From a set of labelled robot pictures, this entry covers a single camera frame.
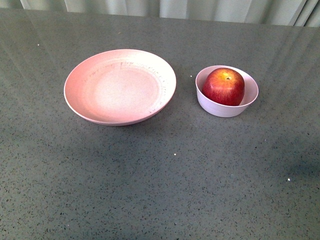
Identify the pink plate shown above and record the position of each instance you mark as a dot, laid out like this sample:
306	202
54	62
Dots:
120	87

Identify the light pink bowl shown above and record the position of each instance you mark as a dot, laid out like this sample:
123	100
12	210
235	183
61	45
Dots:
251	92

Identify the white curtain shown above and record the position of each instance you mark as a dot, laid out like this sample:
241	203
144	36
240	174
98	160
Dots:
302	13

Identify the red apple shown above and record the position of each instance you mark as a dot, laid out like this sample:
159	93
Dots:
224	86

